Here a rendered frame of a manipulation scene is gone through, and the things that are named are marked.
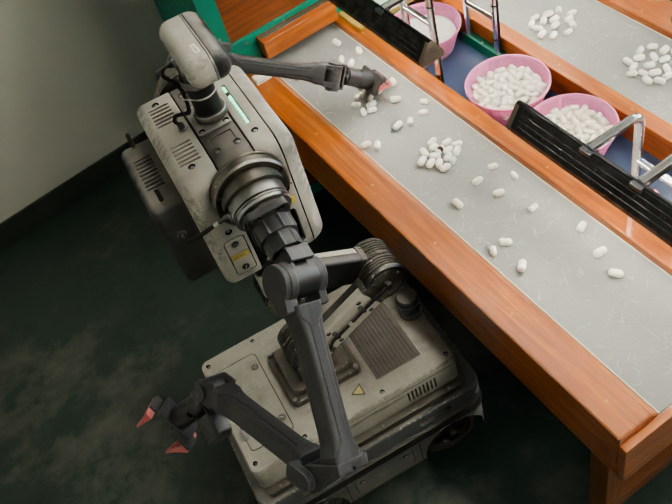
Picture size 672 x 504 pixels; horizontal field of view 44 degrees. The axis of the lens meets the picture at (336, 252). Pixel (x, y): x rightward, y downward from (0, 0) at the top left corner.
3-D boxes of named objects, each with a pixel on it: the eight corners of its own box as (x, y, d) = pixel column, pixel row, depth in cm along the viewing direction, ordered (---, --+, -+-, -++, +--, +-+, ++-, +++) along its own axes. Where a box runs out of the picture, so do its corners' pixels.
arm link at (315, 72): (204, 79, 238) (209, 42, 235) (200, 76, 243) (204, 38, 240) (340, 95, 255) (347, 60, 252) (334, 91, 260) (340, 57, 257)
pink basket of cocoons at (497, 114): (527, 142, 253) (526, 119, 245) (452, 120, 266) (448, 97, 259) (566, 88, 264) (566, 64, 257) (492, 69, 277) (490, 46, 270)
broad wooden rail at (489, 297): (615, 475, 193) (619, 440, 179) (249, 114, 305) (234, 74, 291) (653, 445, 195) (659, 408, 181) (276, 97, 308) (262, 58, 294)
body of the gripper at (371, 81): (367, 65, 268) (351, 61, 263) (386, 78, 262) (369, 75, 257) (360, 83, 271) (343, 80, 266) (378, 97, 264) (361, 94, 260)
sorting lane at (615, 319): (658, 418, 185) (659, 413, 183) (266, 68, 297) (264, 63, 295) (753, 343, 191) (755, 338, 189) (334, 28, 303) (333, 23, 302)
